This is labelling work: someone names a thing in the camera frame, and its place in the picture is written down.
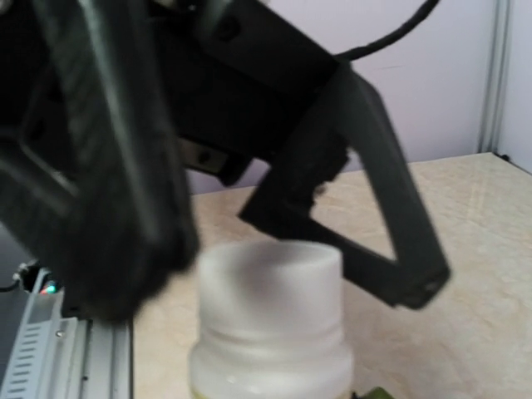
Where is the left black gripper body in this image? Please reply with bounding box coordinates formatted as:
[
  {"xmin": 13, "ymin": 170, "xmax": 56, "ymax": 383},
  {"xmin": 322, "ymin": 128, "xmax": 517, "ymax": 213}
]
[{"xmin": 148, "ymin": 1, "xmax": 337, "ymax": 185}]

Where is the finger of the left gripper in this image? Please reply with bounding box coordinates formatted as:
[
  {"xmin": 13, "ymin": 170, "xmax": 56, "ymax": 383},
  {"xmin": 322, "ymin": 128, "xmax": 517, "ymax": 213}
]
[
  {"xmin": 239, "ymin": 66, "xmax": 451, "ymax": 310},
  {"xmin": 1, "ymin": 1, "xmax": 199, "ymax": 323}
]

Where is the white pill bottle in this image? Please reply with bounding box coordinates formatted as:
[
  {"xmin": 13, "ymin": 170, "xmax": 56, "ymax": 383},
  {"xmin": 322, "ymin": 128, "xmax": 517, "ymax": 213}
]
[{"xmin": 189, "ymin": 241, "xmax": 354, "ymax": 398}]

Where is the green three-compartment pill box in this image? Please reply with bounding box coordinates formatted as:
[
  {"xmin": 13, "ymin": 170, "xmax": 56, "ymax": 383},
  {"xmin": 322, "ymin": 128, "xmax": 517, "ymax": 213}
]
[{"xmin": 351, "ymin": 387, "xmax": 394, "ymax": 399}]

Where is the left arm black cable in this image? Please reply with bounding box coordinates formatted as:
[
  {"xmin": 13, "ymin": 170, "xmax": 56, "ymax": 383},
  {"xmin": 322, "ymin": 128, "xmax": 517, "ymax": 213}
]
[{"xmin": 336, "ymin": 0, "xmax": 441, "ymax": 62}]

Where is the left aluminium frame post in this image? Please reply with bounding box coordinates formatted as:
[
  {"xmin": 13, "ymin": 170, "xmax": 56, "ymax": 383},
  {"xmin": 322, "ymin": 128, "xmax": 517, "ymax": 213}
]
[{"xmin": 476, "ymin": 0, "xmax": 515, "ymax": 153}]

